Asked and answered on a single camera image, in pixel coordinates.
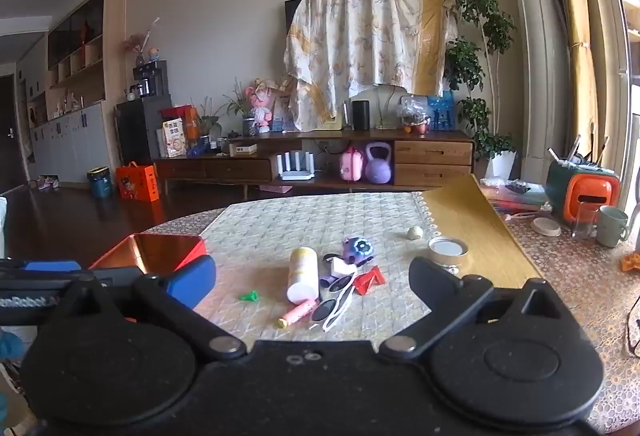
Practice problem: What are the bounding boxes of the purple toy figure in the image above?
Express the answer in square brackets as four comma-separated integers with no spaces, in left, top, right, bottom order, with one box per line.
[342,238,375,267]

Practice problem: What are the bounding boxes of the teal trash bin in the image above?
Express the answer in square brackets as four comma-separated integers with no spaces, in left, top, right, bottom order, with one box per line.
[86,165,114,200]

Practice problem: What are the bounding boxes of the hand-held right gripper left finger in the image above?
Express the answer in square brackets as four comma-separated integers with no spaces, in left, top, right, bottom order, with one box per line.
[57,255,249,360]

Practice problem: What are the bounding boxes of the pair of shoes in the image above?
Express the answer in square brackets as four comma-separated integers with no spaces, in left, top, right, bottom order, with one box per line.
[29,174,64,191]

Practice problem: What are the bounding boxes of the green orange tissue box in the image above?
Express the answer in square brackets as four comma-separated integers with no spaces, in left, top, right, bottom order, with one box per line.
[544,160,621,223]

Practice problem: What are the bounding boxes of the green mug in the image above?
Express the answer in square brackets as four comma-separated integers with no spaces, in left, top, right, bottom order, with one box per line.
[596,205,630,248]

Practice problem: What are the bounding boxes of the red orange box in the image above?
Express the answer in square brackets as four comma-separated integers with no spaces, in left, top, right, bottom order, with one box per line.
[160,105,199,153]

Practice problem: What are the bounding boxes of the clear bag of fruit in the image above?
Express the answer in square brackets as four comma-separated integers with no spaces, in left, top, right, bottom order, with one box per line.
[399,95,432,135]

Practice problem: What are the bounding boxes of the black coffee machine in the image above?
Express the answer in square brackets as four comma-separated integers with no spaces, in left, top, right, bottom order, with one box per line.
[129,60,169,100]

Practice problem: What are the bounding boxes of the printed snack bag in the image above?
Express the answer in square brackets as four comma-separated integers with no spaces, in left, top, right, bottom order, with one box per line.
[160,118,189,158]

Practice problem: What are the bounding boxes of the red metal tray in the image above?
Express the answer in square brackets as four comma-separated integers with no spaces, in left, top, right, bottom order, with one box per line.
[89,233,208,278]

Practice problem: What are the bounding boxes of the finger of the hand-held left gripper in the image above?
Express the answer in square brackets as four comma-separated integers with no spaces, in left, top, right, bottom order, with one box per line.
[0,286,70,325]
[0,259,85,288]

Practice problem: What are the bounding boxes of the stack of books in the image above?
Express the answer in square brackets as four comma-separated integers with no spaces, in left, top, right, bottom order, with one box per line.
[479,177,552,218]

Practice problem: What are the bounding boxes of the yellow curtain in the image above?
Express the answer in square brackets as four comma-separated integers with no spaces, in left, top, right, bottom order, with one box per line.
[549,0,628,158]

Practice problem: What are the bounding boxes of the black television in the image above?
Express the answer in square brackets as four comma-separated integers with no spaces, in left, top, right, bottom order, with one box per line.
[284,0,304,30]

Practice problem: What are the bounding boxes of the covered standing air conditioner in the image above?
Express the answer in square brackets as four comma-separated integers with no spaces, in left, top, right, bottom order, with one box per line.
[505,0,572,183]

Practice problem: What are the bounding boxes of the white sunglasses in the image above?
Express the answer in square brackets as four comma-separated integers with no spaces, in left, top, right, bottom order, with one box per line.
[310,270,360,333]

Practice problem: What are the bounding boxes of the beige lace tablecloth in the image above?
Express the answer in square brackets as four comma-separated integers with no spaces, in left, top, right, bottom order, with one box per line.
[504,210,640,436]

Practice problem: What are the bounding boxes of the white quilted table mat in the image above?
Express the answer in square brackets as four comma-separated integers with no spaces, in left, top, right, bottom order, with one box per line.
[192,191,437,343]

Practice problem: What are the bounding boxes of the clear drinking glass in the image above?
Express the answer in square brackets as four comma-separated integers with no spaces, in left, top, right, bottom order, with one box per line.
[571,205,600,241]

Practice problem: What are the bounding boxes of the wooden television cabinet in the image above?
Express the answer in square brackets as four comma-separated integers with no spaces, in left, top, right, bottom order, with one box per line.
[151,129,477,198]

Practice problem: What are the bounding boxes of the dark door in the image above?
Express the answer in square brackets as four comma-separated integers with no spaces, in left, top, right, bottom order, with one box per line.
[0,73,27,195]

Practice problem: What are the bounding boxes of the pink toy case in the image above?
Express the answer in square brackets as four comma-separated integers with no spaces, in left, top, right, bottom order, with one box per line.
[339,145,365,181]

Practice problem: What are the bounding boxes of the person's left hand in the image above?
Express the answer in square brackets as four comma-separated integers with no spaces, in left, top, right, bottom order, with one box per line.
[0,325,25,362]

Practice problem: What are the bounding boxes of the red sachet packet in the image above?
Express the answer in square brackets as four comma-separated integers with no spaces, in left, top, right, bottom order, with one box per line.
[351,265,387,295]

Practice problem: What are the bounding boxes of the blue box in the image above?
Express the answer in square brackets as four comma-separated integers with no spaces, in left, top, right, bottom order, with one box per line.
[427,90,457,132]

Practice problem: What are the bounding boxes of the white yellow plastic bottle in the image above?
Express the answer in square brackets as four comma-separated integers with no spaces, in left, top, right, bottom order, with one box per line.
[286,246,321,307]

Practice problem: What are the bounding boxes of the orange gift box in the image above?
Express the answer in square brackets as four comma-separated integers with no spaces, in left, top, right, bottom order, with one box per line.
[115,161,159,202]

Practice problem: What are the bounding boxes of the black speaker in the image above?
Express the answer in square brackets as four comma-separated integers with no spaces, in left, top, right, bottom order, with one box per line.
[352,100,371,131]

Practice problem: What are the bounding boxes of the wall storage cabinet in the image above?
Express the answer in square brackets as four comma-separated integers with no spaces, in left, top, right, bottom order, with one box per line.
[26,0,127,185]

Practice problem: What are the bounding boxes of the black cabinet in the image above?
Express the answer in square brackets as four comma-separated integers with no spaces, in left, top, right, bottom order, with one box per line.
[115,95,174,168]

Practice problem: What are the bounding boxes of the purple kettlebell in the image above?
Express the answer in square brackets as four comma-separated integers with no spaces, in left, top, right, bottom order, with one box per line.
[364,141,394,183]

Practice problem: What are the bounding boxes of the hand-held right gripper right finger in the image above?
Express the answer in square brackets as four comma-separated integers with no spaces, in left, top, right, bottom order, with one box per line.
[379,256,577,360]

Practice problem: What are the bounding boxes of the white router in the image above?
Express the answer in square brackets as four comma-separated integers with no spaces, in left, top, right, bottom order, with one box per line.
[277,151,316,181]

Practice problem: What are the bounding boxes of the pink tube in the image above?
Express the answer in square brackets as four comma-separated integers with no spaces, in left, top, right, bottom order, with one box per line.
[278,298,321,328]

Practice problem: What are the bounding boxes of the white round coaster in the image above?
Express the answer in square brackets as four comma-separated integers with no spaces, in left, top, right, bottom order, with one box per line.
[530,215,562,237]

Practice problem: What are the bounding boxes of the tall green potted plant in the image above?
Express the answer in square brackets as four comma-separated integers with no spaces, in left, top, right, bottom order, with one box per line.
[442,0,519,183]

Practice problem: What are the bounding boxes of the potted plant in dark pot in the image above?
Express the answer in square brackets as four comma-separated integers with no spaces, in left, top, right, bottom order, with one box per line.
[222,76,259,137]

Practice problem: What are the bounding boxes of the pink doll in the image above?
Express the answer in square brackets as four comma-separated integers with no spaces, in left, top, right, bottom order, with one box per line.
[249,80,274,133]

